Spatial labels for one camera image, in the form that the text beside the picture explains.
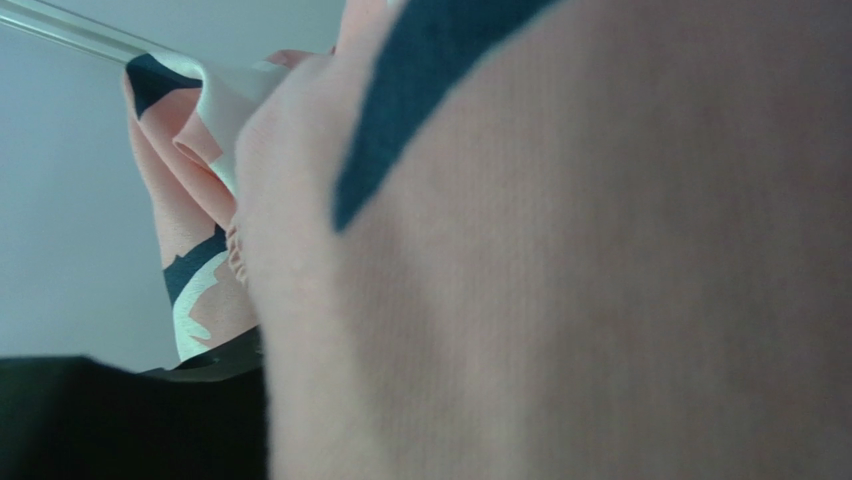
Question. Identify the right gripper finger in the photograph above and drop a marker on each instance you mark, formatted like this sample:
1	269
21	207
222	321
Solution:
75	418

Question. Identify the pink patterned shorts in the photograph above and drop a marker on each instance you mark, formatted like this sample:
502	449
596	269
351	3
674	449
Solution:
524	239

